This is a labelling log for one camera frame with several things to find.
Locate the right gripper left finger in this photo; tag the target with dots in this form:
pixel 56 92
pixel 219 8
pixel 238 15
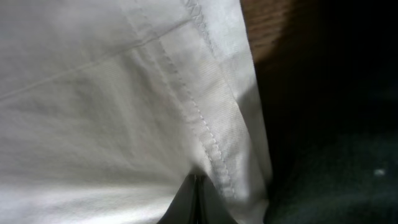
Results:
pixel 183 209

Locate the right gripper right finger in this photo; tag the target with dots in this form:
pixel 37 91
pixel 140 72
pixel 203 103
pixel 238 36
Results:
pixel 210 207

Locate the white printed t-shirt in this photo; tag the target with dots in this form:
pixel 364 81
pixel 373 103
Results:
pixel 106 105

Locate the dark green garment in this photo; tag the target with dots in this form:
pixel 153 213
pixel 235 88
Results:
pixel 343 178

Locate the navy blue garment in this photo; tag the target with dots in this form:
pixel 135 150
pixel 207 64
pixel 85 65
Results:
pixel 333 65

